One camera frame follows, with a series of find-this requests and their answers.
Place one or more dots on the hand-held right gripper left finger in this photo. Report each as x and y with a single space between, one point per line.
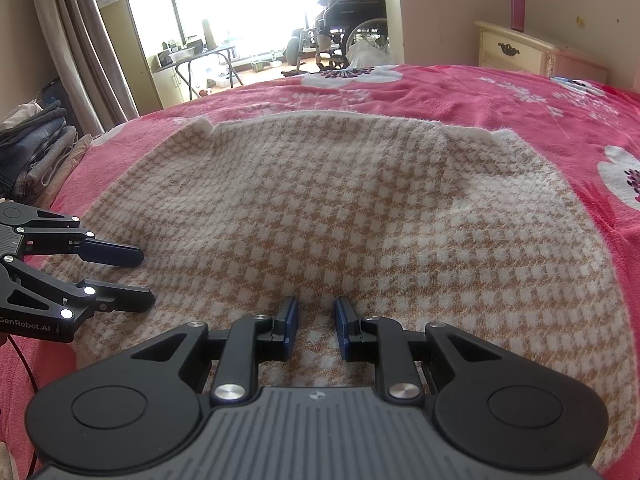
287 327

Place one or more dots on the wheelchair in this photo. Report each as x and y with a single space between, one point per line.
345 12

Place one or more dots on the black bag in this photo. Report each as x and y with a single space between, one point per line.
52 92

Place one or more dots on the white bag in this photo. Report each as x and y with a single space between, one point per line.
367 55

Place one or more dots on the magenta box on cabinet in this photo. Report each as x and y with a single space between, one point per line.
518 12

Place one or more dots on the folding table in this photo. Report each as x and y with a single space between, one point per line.
200 55

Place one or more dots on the beige white houndstooth coat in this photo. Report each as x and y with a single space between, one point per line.
350 210

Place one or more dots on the beige curtain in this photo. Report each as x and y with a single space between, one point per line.
75 35

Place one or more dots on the stack of folded clothes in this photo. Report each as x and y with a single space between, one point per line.
35 145

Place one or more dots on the pink floral blanket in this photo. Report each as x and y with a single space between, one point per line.
500 105

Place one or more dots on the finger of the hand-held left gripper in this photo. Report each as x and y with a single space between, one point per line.
115 255
125 299

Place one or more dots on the cream nightstand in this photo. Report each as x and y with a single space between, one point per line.
520 55

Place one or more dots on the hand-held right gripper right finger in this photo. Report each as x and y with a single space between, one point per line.
344 327

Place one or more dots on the small blue white item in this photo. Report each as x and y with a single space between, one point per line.
575 84

